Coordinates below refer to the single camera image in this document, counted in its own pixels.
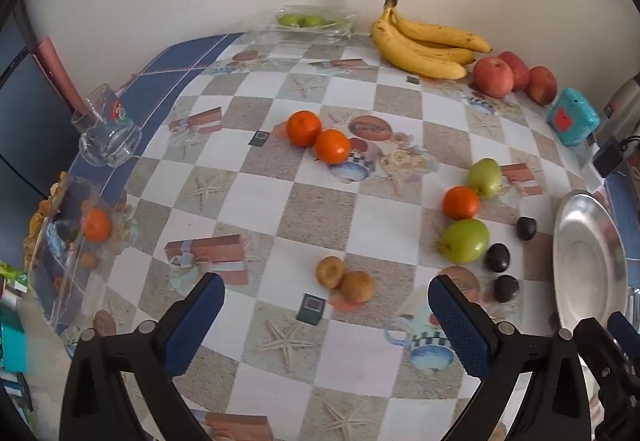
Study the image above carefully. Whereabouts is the steel thermos flask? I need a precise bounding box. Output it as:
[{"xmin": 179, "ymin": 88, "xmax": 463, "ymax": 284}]
[{"xmin": 597, "ymin": 71, "xmax": 640, "ymax": 156}]

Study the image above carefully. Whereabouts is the glass mug with print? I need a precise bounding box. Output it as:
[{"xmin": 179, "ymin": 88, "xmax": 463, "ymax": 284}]
[{"xmin": 71, "ymin": 84, "xmax": 143, "ymax": 168}]

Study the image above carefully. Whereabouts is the large clear plastic container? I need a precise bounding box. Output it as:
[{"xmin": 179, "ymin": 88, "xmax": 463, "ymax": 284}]
[{"xmin": 22, "ymin": 173, "xmax": 132, "ymax": 328}]

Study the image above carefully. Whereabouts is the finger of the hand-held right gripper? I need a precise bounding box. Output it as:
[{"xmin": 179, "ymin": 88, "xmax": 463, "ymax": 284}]
[
  {"xmin": 607, "ymin": 311, "xmax": 640, "ymax": 352},
  {"xmin": 573, "ymin": 317, "xmax": 632, "ymax": 404}
]

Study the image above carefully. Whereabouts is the red apple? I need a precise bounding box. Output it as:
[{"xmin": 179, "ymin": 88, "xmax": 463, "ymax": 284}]
[
  {"xmin": 525, "ymin": 66, "xmax": 558, "ymax": 106},
  {"xmin": 497, "ymin": 51, "xmax": 531, "ymax": 92},
  {"xmin": 472, "ymin": 57, "xmax": 516, "ymax": 98}
]

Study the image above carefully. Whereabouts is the round metal plate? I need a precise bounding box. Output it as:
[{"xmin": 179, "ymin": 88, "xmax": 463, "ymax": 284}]
[{"xmin": 552, "ymin": 190, "xmax": 630, "ymax": 339}]

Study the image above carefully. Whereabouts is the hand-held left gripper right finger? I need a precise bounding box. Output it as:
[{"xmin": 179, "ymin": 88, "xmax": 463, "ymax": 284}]
[{"xmin": 427, "ymin": 274, "xmax": 593, "ymax": 441}]

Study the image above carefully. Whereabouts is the plastic bag with green fruit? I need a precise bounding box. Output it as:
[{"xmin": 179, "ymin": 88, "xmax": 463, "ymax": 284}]
[{"xmin": 260, "ymin": 6, "xmax": 361, "ymax": 42}]

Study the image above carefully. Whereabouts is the teal plastic box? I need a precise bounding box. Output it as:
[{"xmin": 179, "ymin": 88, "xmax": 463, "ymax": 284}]
[{"xmin": 546, "ymin": 87, "xmax": 601, "ymax": 148}]

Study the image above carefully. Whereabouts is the pink board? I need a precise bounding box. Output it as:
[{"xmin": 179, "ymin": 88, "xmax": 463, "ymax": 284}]
[{"xmin": 36, "ymin": 37, "xmax": 86, "ymax": 114}]

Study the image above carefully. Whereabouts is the round green fruit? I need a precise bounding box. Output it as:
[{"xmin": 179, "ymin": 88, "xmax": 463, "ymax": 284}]
[{"xmin": 440, "ymin": 218, "xmax": 490, "ymax": 265}]

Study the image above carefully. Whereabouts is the brown kiwi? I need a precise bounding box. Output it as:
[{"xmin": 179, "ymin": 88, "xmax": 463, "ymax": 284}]
[
  {"xmin": 340, "ymin": 270, "xmax": 375, "ymax": 303},
  {"xmin": 316, "ymin": 256, "xmax": 346, "ymax": 289}
]

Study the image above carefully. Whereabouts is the green pear-shaped fruit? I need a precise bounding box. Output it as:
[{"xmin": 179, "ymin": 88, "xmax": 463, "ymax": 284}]
[{"xmin": 467, "ymin": 158, "xmax": 503, "ymax": 199}]

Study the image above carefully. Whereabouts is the orange tangerine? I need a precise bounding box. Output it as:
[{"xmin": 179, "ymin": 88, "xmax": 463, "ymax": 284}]
[
  {"xmin": 81, "ymin": 208, "xmax": 113, "ymax": 243},
  {"xmin": 442, "ymin": 186, "xmax": 481, "ymax": 222},
  {"xmin": 314, "ymin": 129, "xmax": 352, "ymax": 165},
  {"xmin": 286, "ymin": 110, "xmax": 322, "ymax": 148}
]

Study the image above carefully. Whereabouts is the yellow snack packet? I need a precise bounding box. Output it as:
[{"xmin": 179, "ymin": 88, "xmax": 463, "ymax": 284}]
[{"xmin": 24, "ymin": 171, "xmax": 68, "ymax": 252}]

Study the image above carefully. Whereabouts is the teal carton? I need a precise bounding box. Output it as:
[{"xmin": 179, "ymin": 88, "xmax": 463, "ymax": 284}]
[{"xmin": 0, "ymin": 306, "xmax": 27, "ymax": 372}]

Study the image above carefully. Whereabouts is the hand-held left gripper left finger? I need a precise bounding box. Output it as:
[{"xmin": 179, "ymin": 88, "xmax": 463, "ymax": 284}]
[{"xmin": 59, "ymin": 272, "xmax": 227, "ymax": 441}]

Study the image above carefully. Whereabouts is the checkered printed tablecloth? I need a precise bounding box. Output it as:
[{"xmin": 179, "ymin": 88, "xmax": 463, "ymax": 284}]
[{"xmin": 30, "ymin": 32, "xmax": 640, "ymax": 441}]

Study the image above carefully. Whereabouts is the yellow banana bunch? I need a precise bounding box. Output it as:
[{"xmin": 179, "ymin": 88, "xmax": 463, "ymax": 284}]
[{"xmin": 370, "ymin": 0, "xmax": 493, "ymax": 80}]

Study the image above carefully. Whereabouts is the black power adapter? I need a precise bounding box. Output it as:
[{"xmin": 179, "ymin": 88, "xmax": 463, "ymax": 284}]
[{"xmin": 592, "ymin": 136, "xmax": 640, "ymax": 178}]

